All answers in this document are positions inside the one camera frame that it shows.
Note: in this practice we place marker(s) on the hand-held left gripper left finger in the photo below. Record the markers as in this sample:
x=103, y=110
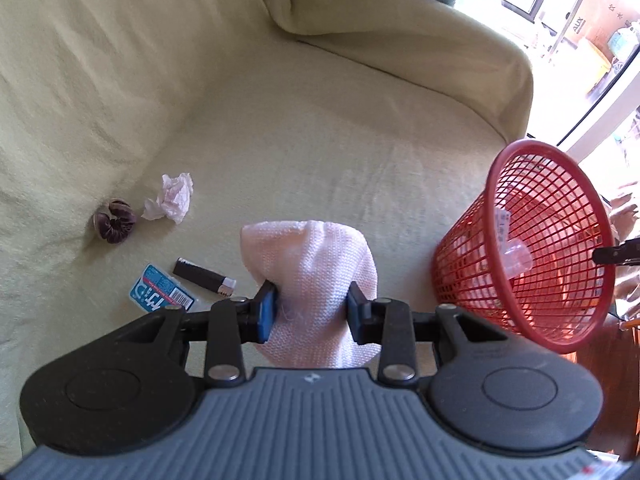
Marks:
x=266, y=312

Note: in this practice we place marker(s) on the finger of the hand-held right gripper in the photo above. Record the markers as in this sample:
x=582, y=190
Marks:
x=620, y=253

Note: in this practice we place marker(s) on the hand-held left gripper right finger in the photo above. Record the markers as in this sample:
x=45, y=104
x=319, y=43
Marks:
x=356, y=315

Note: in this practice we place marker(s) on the pink knitted sock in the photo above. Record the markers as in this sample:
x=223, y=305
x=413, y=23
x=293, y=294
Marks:
x=310, y=260

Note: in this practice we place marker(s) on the black lighter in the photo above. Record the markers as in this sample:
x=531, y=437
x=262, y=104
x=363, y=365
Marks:
x=195, y=272

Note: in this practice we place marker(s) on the blue snack packet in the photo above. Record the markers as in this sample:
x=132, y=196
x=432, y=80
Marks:
x=155, y=290

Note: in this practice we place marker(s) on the red plastic mesh basket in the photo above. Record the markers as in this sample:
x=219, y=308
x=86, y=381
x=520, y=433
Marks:
x=535, y=144

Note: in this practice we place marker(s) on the white tissue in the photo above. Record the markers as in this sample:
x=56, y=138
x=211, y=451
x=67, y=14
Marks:
x=172, y=197

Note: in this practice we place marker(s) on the dark purple scrunchie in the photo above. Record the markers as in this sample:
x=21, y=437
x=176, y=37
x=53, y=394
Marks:
x=117, y=230

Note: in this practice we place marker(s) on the light wooden bar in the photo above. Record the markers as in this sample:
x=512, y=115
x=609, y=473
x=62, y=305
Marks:
x=631, y=325

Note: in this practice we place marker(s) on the sofa with pale green cover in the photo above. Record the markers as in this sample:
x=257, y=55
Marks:
x=350, y=135

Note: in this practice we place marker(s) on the brown cardboard box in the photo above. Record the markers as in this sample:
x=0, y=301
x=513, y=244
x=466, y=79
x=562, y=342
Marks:
x=600, y=25

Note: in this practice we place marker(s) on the white sliding door frame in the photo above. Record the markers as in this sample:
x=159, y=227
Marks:
x=605, y=125

